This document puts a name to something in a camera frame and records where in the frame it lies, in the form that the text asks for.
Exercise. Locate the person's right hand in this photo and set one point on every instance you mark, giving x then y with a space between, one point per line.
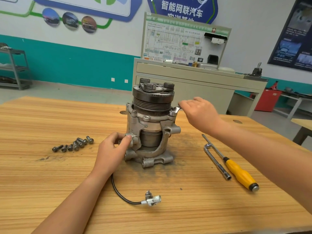
202 114

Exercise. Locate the person's left hand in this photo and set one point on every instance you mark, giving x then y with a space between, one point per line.
111 156

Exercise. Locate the silver combination wrench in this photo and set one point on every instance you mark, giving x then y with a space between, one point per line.
174 112

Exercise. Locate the grey metal compressor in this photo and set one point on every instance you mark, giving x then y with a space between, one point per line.
151 126

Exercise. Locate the person's right forearm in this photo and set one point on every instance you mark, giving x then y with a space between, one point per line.
270 165

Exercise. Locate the person's left forearm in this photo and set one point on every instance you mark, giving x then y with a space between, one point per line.
68 207

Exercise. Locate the beige workbench cabinet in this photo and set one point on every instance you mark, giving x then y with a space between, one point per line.
204 80

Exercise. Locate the silver L-shaped socket wrench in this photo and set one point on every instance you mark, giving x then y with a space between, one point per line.
218 162

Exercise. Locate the red cabinet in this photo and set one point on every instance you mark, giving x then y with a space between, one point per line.
268 100

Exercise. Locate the small black device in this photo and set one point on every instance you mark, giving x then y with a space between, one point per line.
256 71

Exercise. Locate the white wiring display board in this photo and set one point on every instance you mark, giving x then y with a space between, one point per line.
168 39

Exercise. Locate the wooden side table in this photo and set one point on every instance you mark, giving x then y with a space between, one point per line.
303 129

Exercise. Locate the grey metal shelf cart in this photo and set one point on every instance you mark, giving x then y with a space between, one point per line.
13 69

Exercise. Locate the blue rounded infographic panel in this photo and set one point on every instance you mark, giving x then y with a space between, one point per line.
73 2

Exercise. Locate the blue hexagon wall sign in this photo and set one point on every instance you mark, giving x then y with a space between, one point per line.
181 4

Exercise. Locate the dark wall poster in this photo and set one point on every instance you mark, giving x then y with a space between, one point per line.
295 34

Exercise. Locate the round photo wall decal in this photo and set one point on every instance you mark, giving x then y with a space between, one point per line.
88 23
51 17
70 20

